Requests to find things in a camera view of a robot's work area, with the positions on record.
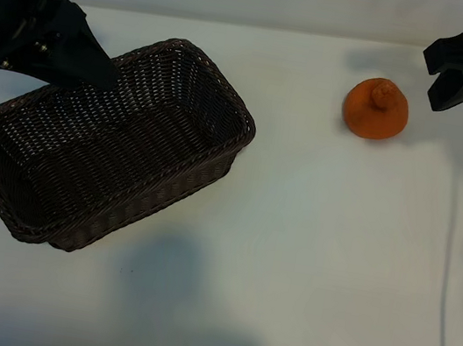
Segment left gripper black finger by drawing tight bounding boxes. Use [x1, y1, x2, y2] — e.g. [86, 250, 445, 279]
[30, 0, 130, 87]
[0, 35, 119, 97]

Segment orange with knobby stem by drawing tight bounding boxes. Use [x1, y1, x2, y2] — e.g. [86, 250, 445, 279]
[338, 71, 416, 146]

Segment dark brown wicker basket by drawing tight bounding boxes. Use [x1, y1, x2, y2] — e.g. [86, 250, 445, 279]
[0, 7, 270, 280]

